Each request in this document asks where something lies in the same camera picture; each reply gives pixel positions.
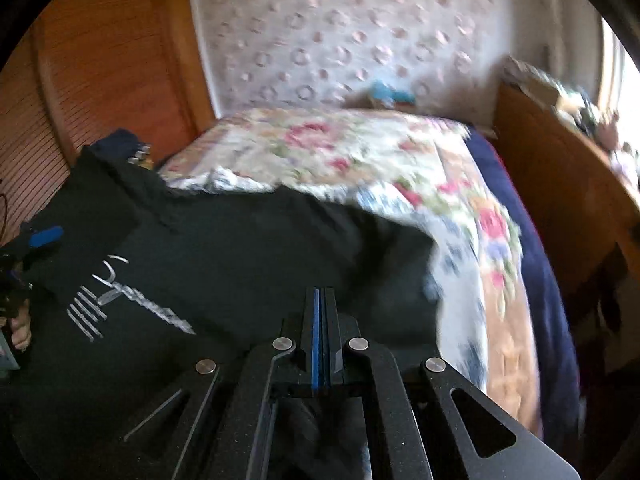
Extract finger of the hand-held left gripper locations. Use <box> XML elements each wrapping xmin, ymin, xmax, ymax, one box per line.
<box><xmin>17</xmin><ymin>225</ymin><xmax>66</xmax><ymax>263</ymax></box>

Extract black printed t-shirt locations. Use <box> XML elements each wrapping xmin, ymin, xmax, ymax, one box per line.
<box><xmin>10</xmin><ymin>145</ymin><xmax>443</xmax><ymax>480</ymax></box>

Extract floral patchwork quilt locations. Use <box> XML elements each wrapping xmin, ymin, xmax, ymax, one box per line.
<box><xmin>160</xmin><ymin>107</ymin><xmax>543</xmax><ymax>436</ymax></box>

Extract pile of papers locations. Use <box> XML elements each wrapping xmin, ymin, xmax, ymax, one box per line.
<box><xmin>502</xmin><ymin>55</ymin><xmax>601</xmax><ymax>133</ymax></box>

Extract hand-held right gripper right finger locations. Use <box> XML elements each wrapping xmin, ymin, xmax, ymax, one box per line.
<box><xmin>321</xmin><ymin>288</ymin><xmax>581</xmax><ymax>480</ymax></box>

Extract white circle-patterned curtain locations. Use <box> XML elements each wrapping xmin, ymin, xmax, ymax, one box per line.
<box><xmin>185</xmin><ymin>0</ymin><xmax>556</xmax><ymax>127</ymax></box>

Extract pink figurine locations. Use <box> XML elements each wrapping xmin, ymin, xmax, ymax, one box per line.
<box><xmin>599</xmin><ymin>119</ymin><xmax>623</xmax><ymax>153</ymax></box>

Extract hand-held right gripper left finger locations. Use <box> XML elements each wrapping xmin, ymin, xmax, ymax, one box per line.
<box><xmin>60</xmin><ymin>287</ymin><xmax>321</xmax><ymax>480</ymax></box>

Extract person's left hand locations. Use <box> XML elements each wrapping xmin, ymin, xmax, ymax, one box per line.
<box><xmin>10</xmin><ymin>302</ymin><xmax>34</xmax><ymax>352</ymax></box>

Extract window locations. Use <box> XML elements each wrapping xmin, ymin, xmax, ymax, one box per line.
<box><xmin>600</xmin><ymin>17</ymin><xmax>640</xmax><ymax>128</ymax></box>

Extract small blue box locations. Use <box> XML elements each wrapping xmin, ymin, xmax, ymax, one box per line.
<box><xmin>367</xmin><ymin>80</ymin><xmax>417</xmax><ymax>107</ymax></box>

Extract folded navy cloth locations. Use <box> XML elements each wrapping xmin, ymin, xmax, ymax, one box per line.
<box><xmin>92</xmin><ymin>129</ymin><xmax>151</xmax><ymax>163</ymax></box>

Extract wooden desk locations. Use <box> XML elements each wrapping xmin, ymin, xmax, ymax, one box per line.
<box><xmin>492</xmin><ymin>80</ymin><xmax>640</xmax><ymax>411</ymax></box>

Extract navy blue blanket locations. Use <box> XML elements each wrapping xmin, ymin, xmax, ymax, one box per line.
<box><xmin>464</xmin><ymin>127</ymin><xmax>582</xmax><ymax>461</ymax></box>

